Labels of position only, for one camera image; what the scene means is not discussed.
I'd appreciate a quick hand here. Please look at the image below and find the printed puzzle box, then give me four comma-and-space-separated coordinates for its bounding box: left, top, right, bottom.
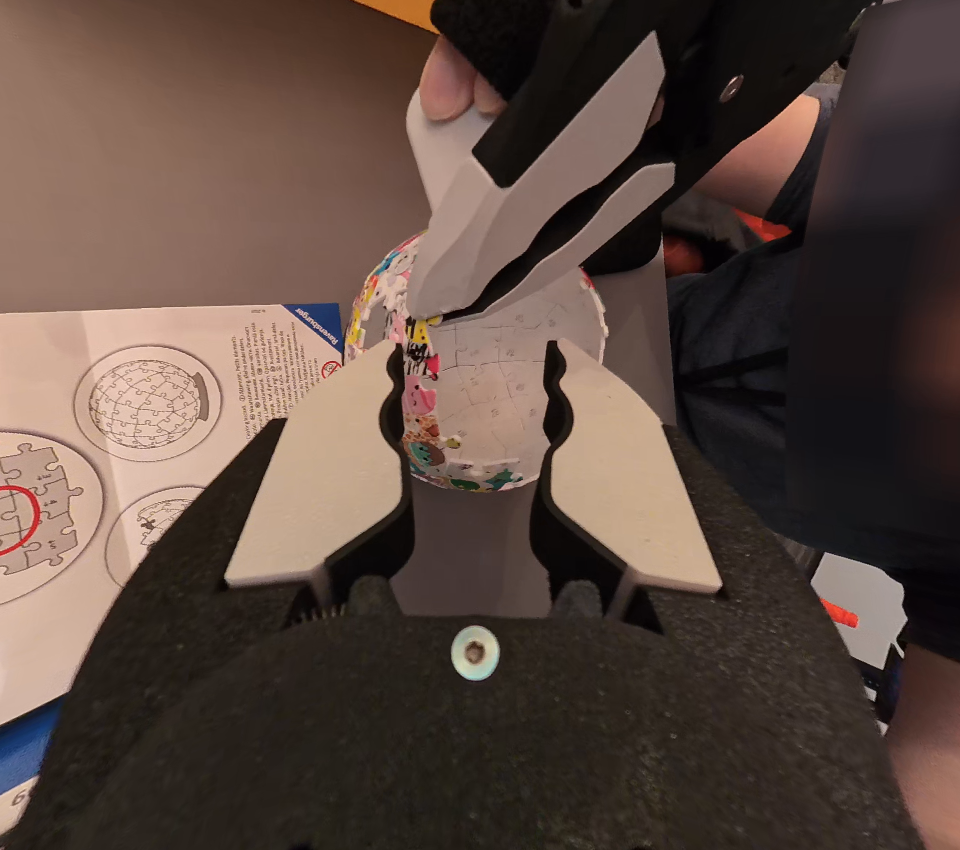
0, 703, 61, 813

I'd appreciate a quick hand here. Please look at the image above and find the person's right forearm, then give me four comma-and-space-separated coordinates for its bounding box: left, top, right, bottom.
697, 92, 826, 198

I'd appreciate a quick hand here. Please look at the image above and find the person's leg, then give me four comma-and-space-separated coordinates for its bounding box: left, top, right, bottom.
888, 565, 960, 850

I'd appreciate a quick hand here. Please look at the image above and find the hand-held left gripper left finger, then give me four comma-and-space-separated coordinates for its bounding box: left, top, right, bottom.
223, 341, 416, 603

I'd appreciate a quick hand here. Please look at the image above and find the colourful puzzle ball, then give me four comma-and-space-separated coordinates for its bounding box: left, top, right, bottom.
343, 231, 609, 494

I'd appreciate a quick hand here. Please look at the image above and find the person's right hand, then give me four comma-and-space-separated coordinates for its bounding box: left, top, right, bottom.
418, 0, 624, 122

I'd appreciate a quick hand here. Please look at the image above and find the white instruction sheet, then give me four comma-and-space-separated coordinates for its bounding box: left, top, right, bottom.
0, 302, 346, 727

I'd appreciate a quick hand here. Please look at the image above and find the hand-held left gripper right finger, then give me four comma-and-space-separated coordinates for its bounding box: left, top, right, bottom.
530, 338, 725, 617

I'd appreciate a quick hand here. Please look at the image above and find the person's shoe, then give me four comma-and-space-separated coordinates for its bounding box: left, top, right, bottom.
810, 550, 909, 671

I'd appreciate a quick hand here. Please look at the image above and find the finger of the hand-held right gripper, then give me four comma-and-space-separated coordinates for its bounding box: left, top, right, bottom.
403, 31, 670, 318
471, 161, 678, 318

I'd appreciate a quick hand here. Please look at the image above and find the person's dark shirt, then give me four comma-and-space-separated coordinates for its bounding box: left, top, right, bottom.
663, 100, 834, 554

